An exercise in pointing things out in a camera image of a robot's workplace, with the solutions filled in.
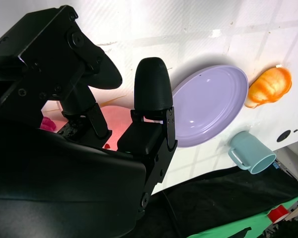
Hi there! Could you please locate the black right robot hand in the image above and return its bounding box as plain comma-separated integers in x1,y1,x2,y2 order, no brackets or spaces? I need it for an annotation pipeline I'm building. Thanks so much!
0,4,178,238

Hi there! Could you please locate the pink pig plush doll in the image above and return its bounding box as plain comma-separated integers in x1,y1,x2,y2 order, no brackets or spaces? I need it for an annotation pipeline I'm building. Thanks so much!
39,98,135,151

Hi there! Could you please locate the purple plate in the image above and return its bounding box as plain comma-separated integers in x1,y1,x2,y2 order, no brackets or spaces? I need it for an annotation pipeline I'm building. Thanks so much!
171,64,249,148

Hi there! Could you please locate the orange plush doll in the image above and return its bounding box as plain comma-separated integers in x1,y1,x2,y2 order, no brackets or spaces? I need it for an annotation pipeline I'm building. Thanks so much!
244,64,293,109

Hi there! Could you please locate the black cloth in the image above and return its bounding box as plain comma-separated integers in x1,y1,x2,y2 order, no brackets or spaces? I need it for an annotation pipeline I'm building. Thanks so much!
129,165,298,238

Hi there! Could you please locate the teal mug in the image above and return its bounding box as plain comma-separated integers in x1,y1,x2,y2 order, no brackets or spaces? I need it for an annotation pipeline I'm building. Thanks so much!
227,130,277,175

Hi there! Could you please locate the green cloth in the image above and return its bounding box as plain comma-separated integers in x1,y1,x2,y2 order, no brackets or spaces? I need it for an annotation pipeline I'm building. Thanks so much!
186,189,298,238

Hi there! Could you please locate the metal table frame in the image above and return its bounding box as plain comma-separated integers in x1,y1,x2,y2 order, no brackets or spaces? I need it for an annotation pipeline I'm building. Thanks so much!
274,145,298,187

